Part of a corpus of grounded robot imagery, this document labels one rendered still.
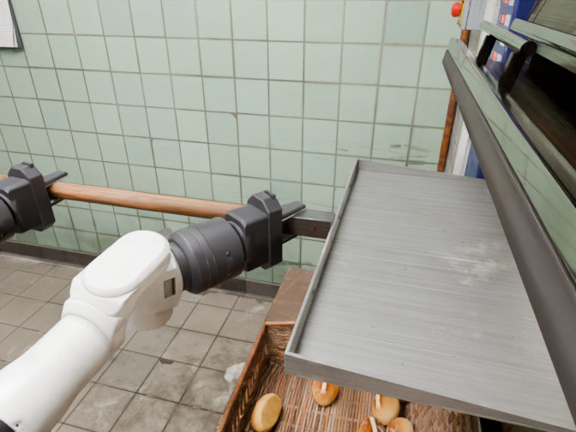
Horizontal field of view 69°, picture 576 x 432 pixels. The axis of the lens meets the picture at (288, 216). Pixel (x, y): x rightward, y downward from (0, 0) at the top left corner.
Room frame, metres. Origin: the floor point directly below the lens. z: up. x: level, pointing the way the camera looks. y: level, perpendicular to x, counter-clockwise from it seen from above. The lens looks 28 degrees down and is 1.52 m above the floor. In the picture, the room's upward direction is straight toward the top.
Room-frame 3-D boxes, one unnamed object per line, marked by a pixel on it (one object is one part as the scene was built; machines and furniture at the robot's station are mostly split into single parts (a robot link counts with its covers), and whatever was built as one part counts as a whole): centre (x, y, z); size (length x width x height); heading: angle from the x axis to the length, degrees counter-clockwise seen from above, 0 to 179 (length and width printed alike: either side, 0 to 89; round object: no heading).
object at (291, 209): (0.57, 0.00, 1.22); 0.06 x 0.03 x 0.02; 130
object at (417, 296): (0.51, -0.24, 1.19); 0.55 x 0.36 x 0.03; 165
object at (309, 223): (0.57, -0.03, 1.20); 0.09 x 0.04 x 0.03; 75
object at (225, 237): (0.52, 0.07, 1.20); 0.12 x 0.10 x 0.13; 130
